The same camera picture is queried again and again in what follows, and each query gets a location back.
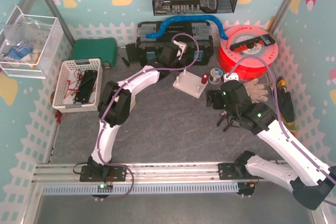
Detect green plastic tool case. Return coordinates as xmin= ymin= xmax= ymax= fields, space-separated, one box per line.
xmin=71 ymin=38 xmax=118 ymax=68

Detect orange black pliers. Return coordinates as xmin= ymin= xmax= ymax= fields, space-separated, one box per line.
xmin=216 ymin=111 xmax=241 ymax=132

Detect red filament spool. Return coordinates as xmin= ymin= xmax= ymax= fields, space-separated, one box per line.
xmin=217 ymin=25 xmax=278 ymax=81

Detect blue corrugated hose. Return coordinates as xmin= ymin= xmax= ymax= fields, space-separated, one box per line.
xmin=145 ymin=15 xmax=229 ymax=41

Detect aluminium linear rail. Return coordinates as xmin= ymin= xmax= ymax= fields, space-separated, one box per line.
xmin=32 ymin=162 xmax=264 ymax=185

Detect clear acrylic wall box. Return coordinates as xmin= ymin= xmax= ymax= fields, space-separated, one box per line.
xmin=1 ymin=6 xmax=64 ymax=79

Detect black battery holder box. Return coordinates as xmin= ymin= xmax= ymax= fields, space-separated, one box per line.
xmin=75 ymin=70 xmax=98 ymax=104

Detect yellow black screwdriver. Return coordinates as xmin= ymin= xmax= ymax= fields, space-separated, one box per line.
xmin=273 ymin=77 xmax=287 ymax=92

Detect white perforated plastic basket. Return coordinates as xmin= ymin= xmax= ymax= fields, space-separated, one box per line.
xmin=52 ymin=58 xmax=102 ymax=113

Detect large red spring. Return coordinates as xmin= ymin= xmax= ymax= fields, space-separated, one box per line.
xmin=201 ymin=74 xmax=208 ymax=84

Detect solder wire spool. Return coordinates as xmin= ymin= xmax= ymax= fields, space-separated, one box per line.
xmin=209 ymin=68 xmax=223 ymax=84

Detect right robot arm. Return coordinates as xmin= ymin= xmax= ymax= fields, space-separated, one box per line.
xmin=207 ymin=80 xmax=335 ymax=210

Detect grey slotted cable duct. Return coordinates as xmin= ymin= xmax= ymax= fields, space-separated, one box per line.
xmin=42 ymin=182 xmax=239 ymax=196

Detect black plastic toolbox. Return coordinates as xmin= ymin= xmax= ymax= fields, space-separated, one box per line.
xmin=135 ymin=21 xmax=214 ymax=66

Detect blue white glove in box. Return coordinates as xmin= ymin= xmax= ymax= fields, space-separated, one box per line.
xmin=5 ymin=43 xmax=33 ymax=61

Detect white peg base plate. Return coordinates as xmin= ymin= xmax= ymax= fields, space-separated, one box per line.
xmin=173 ymin=70 xmax=208 ymax=99

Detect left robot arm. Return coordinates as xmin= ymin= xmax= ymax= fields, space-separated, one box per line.
xmin=88 ymin=40 xmax=200 ymax=167

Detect black yellow work glove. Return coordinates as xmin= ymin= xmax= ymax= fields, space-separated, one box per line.
xmin=277 ymin=88 xmax=297 ymax=134

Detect white cotton work glove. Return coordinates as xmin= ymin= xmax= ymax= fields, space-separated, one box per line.
xmin=244 ymin=78 xmax=268 ymax=103

